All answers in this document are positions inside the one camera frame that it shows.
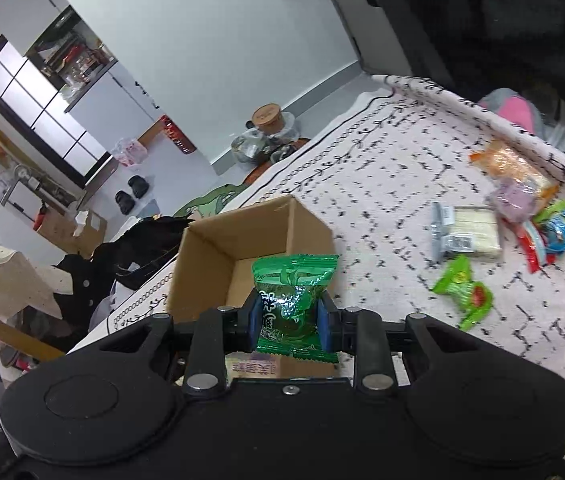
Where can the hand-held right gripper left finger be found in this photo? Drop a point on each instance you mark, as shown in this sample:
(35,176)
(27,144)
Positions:
(255,322)

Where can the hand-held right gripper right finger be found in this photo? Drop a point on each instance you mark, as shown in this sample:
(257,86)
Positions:
(326,322)

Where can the pink snack packet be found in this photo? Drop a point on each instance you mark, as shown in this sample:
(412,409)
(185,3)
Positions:
(252,365)

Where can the dark green snack packet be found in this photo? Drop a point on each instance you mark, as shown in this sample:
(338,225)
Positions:
(292,280)

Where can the brown cardboard box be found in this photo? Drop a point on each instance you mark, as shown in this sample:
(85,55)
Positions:
(307,230)

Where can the green red-spot snack packet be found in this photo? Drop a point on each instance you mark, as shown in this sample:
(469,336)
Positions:
(457,280)

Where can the clear wafer packet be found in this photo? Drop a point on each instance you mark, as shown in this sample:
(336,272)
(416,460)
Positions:
(477,232)

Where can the red striped snack packet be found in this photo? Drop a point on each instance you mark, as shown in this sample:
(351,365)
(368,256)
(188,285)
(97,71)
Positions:
(535,247)

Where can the small purple snack packet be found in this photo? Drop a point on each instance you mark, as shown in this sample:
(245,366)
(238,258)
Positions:
(512,197)

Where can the orange cracker packet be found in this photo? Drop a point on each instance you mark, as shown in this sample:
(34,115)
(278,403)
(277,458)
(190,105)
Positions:
(505,160)

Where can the blue snack packet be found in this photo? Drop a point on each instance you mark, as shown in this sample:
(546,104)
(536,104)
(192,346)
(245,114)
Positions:
(562,232)

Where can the green cartoon rug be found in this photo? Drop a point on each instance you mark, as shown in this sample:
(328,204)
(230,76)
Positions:
(212,202)

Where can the black clothes pile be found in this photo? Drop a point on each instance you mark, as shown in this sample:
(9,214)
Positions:
(127,255)

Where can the orange rug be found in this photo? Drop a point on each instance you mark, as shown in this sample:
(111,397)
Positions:
(257,175)

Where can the white patterned tablecloth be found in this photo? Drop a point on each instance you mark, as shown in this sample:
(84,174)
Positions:
(387,185)

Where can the clear plastic bag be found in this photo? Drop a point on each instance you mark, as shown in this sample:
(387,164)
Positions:
(247,147)

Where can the wooden lid container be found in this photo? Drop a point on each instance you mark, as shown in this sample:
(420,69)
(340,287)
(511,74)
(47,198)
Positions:
(267,116)

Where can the pink bottle pack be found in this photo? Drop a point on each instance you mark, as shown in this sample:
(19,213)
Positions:
(130,152)

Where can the floor cardboard box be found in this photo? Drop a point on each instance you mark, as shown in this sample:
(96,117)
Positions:
(62,232)

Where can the cream cloth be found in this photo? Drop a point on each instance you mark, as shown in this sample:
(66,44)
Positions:
(17,280)

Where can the white cabinet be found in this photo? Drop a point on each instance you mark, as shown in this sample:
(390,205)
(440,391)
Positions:
(112,95)

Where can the dark framed glass door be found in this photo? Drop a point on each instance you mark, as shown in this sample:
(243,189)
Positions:
(57,125)

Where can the grey door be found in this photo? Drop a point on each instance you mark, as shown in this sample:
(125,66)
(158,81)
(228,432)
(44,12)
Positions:
(357,10)

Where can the kitchen shelf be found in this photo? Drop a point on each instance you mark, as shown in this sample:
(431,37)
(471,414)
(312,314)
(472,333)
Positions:
(72,60)

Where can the black chair with clothes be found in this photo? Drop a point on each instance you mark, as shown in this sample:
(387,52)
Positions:
(487,20)

